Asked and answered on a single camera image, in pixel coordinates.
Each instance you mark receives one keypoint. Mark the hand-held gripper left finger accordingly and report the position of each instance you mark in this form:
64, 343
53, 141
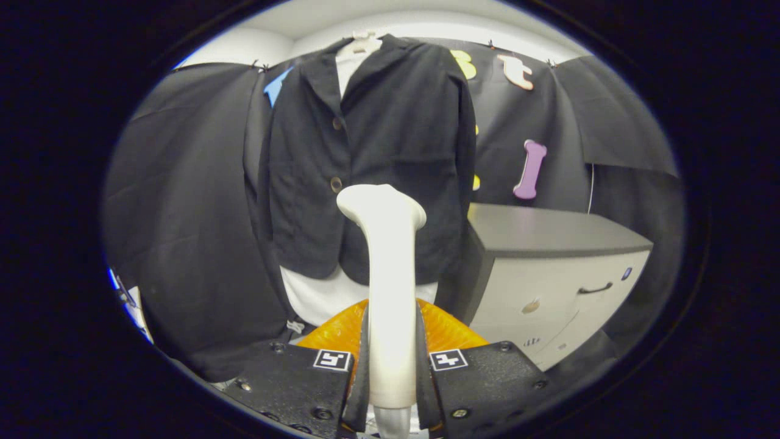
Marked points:
358, 396

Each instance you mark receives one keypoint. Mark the white shirt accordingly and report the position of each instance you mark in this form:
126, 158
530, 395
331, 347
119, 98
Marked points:
317, 296

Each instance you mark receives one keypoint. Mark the white and blue equipment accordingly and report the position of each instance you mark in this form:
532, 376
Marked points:
133, 305

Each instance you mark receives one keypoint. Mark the black suit jacket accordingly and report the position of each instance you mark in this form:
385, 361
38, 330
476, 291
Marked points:
396, 152

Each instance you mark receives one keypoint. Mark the black backdrop cloth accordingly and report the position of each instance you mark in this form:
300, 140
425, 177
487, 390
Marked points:
183, 213

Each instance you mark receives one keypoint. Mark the white garment steamer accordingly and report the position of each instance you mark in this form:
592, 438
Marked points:
390, 292

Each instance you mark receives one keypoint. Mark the grey cabinet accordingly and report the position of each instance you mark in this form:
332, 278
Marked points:
548, 231

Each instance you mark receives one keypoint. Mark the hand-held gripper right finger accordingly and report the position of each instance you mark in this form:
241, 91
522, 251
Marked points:
426, 396

